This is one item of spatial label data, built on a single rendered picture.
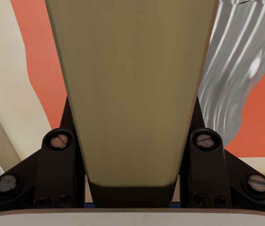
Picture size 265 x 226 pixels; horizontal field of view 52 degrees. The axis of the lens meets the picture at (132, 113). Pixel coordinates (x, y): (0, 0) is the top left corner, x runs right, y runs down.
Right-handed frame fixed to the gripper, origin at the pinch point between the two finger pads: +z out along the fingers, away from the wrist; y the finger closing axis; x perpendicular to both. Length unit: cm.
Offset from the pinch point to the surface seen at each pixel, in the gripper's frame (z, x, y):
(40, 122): 10.7, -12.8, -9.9
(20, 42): 10.6, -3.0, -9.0
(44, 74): 10.6, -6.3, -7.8
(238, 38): 10.3, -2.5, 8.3
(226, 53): 10.3, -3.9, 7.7
